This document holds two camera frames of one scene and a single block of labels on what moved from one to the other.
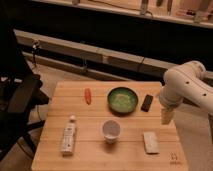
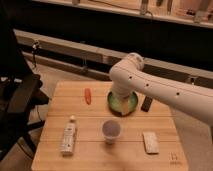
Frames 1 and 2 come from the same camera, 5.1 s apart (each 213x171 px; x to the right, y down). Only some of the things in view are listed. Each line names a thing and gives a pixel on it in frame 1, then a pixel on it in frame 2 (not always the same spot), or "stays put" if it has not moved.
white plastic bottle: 69,137 stays put
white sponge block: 151,142 stays put
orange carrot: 87,95 stays put
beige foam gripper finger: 166,115 -> 124,107
